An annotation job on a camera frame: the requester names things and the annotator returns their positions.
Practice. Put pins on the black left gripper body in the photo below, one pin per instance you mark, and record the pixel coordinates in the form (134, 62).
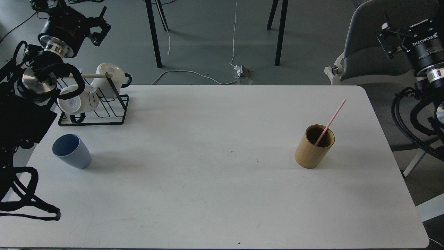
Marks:
(67, 26)

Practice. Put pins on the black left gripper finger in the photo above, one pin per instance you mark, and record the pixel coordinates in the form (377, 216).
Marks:
(97, 20)
(98, 37)

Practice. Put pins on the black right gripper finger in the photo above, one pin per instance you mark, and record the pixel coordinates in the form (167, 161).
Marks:
(391, 38)

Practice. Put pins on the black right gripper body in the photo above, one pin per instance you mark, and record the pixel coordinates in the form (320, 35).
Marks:
(425, 49)

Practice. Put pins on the pink chopstick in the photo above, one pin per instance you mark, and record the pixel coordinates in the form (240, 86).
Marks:
(330, 122)

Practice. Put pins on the blue plastic cup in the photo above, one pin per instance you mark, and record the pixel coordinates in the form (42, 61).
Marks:
(72, 150)

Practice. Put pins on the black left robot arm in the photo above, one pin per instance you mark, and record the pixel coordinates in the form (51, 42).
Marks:
(31, 82)

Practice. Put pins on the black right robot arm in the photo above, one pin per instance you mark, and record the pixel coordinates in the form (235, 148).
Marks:
(427, 115)

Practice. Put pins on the grey office chair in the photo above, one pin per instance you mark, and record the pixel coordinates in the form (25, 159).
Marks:
(365, 64)

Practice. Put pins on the black table leg left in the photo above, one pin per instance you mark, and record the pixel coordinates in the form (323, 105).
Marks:
(152, 27)

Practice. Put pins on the black table leg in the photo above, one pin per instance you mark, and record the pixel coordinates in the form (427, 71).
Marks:
(152, 27)
(282, 22)

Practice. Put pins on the white mug on rack front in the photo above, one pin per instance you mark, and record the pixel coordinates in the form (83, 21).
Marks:
(87, 101)

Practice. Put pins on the black table leg right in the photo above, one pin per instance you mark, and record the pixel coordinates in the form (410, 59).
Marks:
(282, 22)

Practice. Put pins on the bamboo cylinder holder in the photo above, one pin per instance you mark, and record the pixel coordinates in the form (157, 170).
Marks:
(309, 153)

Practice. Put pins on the floor power socket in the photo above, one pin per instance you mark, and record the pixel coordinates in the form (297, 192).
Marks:
(241, 71)

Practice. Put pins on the black wire cup rack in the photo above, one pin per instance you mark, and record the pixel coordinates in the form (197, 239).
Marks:
(110, 110)

